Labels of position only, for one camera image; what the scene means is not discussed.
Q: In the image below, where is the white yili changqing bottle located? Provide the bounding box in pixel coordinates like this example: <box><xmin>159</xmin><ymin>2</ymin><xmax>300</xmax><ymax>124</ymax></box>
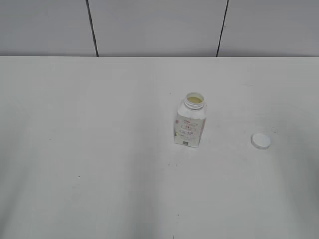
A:
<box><xmin>174</xmin><ymin>92</ymin><xmax>207</xmax><ymax>148</ymax></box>

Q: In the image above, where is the white round bottle cap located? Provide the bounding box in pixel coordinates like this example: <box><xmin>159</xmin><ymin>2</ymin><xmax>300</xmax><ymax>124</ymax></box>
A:
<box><xmin>251</xmin><ymin>133</ymin><xmax>271</xmax><ymax>150</ymax></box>

